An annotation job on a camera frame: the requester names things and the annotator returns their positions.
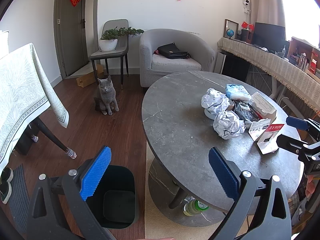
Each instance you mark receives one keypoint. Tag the blue tissue pack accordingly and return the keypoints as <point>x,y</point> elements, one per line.
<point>237,92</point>

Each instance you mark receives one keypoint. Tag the green drink bottle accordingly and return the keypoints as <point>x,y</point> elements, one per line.
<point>194,207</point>

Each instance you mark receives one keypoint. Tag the grey floor mat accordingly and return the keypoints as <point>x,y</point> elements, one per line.
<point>19,200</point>

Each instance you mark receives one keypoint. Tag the black plastic wrapper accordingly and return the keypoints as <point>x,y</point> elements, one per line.
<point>245,111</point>

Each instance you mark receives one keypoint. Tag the wooden shelf box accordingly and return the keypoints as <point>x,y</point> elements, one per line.
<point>304,56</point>

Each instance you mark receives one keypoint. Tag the white round plastic lid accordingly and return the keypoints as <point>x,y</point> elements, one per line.
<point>209,115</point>

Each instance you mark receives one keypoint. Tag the black handbag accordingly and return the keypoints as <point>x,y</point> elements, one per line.
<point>170,51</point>

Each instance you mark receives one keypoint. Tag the black monitor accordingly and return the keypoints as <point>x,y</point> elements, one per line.
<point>269,36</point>

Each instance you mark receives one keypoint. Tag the white paper ball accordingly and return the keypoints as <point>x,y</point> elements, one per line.
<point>228,125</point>
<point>214,101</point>

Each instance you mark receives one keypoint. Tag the flat cardboard box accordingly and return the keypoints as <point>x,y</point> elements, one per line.
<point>89,78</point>

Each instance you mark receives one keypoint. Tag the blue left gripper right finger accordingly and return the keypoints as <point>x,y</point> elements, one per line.
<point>229,181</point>

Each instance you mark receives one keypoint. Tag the pale green tablecloth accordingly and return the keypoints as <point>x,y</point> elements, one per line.
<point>25,94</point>

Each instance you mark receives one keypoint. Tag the red white small box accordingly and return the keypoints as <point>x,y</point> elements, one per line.
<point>267,142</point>

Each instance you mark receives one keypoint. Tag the potted green plant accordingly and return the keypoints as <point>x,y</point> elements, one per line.
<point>109,38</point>

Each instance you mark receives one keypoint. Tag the white security camera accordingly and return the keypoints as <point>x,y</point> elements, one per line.
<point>246,6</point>

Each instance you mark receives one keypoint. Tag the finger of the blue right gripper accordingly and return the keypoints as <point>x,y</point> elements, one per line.
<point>297,123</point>
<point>291,144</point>

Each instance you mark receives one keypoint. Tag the small blue globe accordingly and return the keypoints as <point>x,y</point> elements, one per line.
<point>229,33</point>

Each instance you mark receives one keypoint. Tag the grey door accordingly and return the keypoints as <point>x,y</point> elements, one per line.
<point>70,36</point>

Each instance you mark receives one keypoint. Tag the white black printed box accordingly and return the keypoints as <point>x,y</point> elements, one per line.
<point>257,128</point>

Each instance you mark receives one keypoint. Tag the beige rug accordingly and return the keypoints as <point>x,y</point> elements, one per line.
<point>157,226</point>

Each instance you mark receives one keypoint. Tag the white cardboard box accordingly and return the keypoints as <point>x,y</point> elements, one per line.
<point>263,107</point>

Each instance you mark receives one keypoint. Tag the grey cat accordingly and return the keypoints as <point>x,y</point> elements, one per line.
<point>105,98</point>

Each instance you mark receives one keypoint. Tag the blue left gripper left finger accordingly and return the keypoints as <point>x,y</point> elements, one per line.
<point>94,172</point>

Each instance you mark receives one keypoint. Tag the dark green trash bin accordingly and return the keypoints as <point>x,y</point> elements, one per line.
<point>114,203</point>

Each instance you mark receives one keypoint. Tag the grey dining chair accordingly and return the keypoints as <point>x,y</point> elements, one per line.
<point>120,51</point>

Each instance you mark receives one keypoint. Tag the person's right hand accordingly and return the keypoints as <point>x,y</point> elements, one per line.
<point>310,187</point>

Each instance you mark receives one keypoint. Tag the black table leg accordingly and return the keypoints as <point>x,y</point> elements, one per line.
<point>47,132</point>

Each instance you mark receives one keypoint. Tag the beige fringed desk cloth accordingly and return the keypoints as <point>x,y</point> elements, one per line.
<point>297,81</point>

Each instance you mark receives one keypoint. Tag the white green shoe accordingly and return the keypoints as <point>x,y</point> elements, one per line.
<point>5,187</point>

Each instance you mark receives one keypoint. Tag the grey fabric armchair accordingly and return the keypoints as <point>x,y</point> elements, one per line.
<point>153,66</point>

